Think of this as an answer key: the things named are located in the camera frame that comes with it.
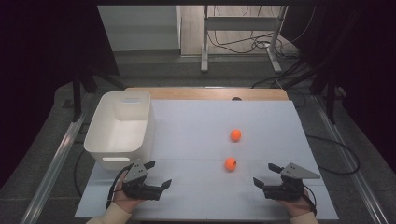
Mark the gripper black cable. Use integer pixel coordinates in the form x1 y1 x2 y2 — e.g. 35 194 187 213
106 162 134 210
303 185 318 217

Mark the metal floor rail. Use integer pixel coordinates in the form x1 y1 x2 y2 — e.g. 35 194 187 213
20 92 94 224
312 94 390 224

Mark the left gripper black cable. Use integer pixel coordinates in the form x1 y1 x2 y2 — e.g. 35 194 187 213
106 162 134 210

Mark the white cabinet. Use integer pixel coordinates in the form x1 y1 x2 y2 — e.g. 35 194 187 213
97 5 182 52

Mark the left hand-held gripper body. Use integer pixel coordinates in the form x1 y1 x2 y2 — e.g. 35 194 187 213
120 160 163 202

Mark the person's left hand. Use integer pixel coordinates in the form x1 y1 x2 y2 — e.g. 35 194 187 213
112 171 148 215

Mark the white paper sheet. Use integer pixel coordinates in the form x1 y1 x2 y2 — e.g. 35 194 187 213
74 98 340 220

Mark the black floor cable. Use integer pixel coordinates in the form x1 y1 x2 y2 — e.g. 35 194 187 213
73 148 87 198
306 133 361 175

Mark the orange ball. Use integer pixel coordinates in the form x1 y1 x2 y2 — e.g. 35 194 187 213
224 157 238 172
230 129 243 143

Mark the person's right hand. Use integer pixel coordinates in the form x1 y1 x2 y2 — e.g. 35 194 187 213
276 189 314 218

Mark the grey metal stand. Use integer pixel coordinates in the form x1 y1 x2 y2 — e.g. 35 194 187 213
200 5 289 75

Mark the dark curtain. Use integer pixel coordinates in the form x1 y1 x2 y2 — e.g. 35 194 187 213
286 0 396 175
0 0 120 188

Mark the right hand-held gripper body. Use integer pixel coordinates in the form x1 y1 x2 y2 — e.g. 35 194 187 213
263 161 321 202

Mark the black stand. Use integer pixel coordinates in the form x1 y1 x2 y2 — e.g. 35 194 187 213
72 66 125 122
279 59 344 125

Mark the wooden table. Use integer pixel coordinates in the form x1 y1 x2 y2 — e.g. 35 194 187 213
124 87 290 102

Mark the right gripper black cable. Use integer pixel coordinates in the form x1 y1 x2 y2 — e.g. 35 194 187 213
303 185 318 217

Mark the white plastic bin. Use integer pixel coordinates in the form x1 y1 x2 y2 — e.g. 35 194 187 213
83 90 156 171

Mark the bundle of floor cables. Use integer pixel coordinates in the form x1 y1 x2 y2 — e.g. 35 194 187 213
207 6 317 60

